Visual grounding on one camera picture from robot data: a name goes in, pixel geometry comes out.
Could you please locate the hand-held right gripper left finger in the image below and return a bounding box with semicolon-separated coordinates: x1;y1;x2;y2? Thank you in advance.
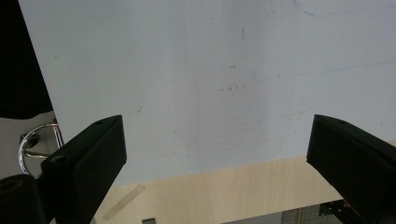
40;114;128;224

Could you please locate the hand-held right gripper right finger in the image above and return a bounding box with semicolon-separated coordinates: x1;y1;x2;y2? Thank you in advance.
305;114;396;224

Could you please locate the clear tape strip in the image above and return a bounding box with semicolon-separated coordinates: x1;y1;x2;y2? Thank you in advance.
102;183;148;221

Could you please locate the black cloth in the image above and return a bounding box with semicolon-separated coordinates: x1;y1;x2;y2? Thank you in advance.
0;0;54;120

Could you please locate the white table mat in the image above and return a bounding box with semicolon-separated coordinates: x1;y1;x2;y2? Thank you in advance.
17;0;396;187

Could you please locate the black metal bracket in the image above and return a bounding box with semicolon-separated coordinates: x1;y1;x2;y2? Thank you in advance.
318;199;360;224

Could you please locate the chrome metal ring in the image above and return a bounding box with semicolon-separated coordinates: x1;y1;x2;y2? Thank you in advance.
17;122;65;179

